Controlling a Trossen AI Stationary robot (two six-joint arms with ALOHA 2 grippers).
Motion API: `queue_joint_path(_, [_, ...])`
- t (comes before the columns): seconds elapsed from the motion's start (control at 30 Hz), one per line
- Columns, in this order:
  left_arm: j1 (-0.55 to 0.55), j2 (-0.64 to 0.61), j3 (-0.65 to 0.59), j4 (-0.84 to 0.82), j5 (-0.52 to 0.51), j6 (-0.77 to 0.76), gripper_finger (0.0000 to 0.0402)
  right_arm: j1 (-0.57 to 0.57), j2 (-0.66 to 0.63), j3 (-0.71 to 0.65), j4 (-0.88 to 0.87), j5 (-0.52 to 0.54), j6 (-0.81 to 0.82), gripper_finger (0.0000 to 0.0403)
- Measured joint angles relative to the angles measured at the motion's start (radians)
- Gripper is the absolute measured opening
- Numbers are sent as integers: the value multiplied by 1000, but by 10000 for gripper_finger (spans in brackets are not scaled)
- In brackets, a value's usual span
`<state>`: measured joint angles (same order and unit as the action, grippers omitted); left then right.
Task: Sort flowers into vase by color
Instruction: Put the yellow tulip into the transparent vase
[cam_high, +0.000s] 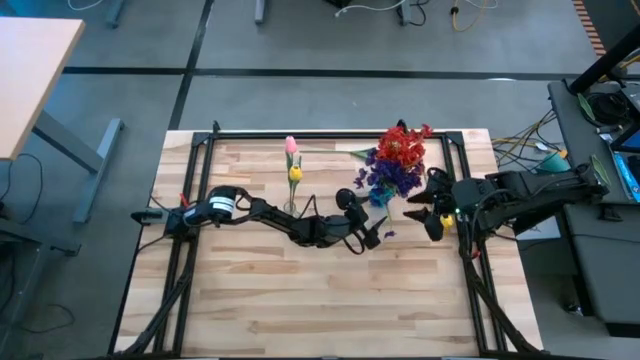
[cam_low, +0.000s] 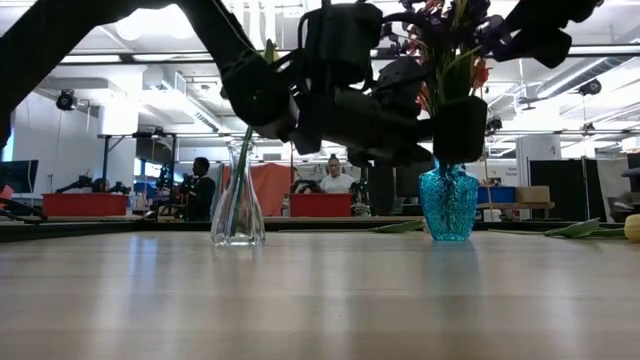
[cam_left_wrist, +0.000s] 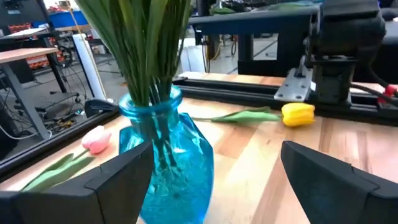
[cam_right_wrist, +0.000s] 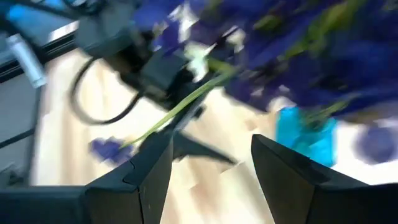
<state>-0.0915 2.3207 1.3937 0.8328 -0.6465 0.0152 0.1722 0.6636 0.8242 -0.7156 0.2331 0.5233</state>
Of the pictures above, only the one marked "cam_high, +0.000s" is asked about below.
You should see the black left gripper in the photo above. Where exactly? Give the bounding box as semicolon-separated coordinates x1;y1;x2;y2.
324;187;389;251

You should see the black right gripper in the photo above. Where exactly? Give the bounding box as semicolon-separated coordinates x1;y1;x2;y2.
402;166;474;243

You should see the yellow artificial tulip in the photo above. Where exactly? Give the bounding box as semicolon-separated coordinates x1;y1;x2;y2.
287;154;305;211

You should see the blue textured glass vase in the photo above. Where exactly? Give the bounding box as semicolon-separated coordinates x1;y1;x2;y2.
369;186;397;209

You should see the teal cone-shaped object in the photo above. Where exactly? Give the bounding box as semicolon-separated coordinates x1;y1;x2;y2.
537;151;571;175

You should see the grey equipment cart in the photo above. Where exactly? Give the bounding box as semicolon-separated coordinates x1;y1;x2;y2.
547;79;640;337

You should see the loose green leaf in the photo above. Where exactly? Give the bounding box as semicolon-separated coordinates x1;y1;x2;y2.
577;92;597;122
591;153;613;186

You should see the tablet with blue screen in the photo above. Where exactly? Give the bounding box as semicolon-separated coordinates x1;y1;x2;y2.
609;124;640;204

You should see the black slanted pole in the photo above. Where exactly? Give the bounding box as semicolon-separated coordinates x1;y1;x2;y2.
568;35;640;95

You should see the light wooden side table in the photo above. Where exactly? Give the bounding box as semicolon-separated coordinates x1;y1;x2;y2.
0;17;125;225

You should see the yellow and black cable bundle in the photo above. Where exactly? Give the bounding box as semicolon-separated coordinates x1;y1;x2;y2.
492;108;569;174

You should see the yellow floor cable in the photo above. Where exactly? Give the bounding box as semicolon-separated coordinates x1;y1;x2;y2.
451;0;499;34

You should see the white floor cable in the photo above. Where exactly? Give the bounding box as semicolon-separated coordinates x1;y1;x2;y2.
67;0;106;12
333;0;409;19

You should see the coiled black cable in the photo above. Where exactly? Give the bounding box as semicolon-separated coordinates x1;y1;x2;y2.
585;91;632;127

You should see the black floor cable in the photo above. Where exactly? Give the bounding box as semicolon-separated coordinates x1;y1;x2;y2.
0;152;45;226
17;302;76;335

